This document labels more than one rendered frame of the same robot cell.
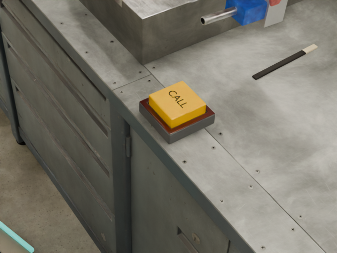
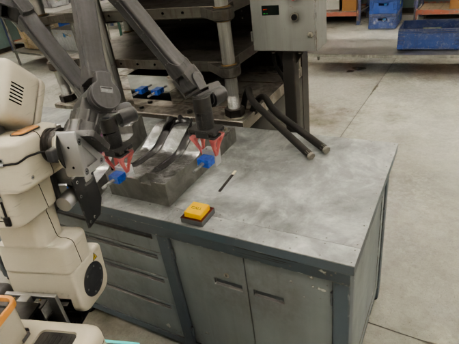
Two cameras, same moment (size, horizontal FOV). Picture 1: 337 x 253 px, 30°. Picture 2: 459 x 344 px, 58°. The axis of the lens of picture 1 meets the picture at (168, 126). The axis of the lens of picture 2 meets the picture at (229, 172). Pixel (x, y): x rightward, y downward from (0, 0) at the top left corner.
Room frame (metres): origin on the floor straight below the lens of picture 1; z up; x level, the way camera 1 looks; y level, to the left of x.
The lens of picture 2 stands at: (-0.38, 0.28, 1.57)
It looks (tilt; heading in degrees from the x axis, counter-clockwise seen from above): 30 degrees down; 338
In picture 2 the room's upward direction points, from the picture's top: 8 degrees counter-clockwise
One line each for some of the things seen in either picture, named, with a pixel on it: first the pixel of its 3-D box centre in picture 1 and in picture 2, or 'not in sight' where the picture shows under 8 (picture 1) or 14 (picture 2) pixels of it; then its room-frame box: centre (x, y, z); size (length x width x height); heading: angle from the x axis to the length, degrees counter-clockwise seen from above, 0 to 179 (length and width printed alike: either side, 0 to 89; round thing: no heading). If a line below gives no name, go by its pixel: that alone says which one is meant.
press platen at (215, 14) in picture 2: not in sight; (167, 14); (2.01, -0.46, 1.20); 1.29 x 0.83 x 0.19; 36
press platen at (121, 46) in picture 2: not in sight; (175, 56); (2.01, -0.46, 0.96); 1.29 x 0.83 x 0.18; 36
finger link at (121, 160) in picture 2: not in sight; (121, 160); (0.92, 0.14, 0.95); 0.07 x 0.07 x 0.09; 35
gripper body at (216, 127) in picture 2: not in sight; (205, 121); (0.77, -0.13, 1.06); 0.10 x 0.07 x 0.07; 35
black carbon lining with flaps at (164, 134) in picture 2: not in sight; (169, 140); (1.02, -0.06, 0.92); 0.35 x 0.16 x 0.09; 126
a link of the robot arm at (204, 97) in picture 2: not in sight; (203, 102); (0.77, -0.13, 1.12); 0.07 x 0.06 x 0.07; 117
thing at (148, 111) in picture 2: not in sight; (179, 88); (2.02, -0.44, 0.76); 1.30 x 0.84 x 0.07; 36
